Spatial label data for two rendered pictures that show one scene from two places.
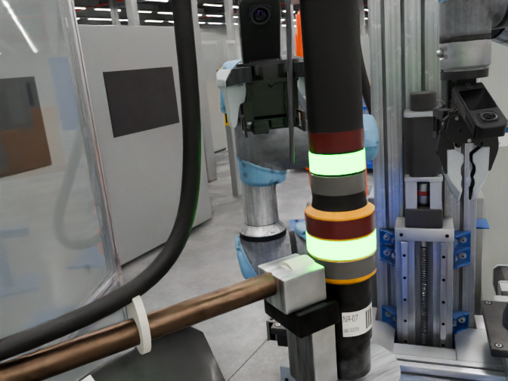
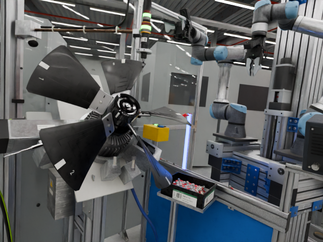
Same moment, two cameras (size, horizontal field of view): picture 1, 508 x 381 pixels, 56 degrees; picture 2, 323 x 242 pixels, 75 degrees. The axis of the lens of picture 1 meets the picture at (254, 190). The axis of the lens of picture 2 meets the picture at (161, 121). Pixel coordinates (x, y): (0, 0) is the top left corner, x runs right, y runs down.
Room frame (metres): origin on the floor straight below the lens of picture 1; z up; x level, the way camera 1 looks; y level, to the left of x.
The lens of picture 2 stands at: (-0.34, -0.77, 1.26)
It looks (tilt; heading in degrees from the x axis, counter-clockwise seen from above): 6 degrees down; 42
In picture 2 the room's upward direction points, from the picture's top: 5 degrees clockwise
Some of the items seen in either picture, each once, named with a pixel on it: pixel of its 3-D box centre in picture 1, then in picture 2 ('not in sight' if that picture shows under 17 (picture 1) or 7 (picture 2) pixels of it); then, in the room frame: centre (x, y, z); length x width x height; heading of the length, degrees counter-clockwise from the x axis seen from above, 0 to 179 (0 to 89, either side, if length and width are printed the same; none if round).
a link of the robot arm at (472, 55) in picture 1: (462, 57); (258, 30); (0.79, -0.35, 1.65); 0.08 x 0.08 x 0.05
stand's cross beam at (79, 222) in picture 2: not in sight; (84, 227); (0.18, 0.18, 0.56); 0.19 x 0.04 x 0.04; 84
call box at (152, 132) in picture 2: not in sight; (155, 133); (0.68, 0.21, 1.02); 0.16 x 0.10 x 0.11; 84
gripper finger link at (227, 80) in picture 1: (232, 98); (167, 26); (0.50, 0.01, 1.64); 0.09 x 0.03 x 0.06; 159
